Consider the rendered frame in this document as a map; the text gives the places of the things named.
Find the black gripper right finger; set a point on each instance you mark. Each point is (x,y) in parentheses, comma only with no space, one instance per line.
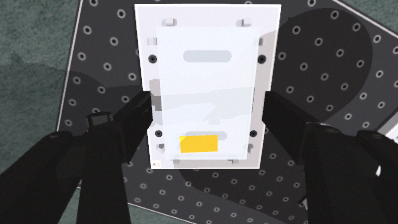
(339,169)

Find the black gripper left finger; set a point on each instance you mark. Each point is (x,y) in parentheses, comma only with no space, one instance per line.
(37,188)

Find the dark grey perforated plate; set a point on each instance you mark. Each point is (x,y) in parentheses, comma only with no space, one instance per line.
(332,60)

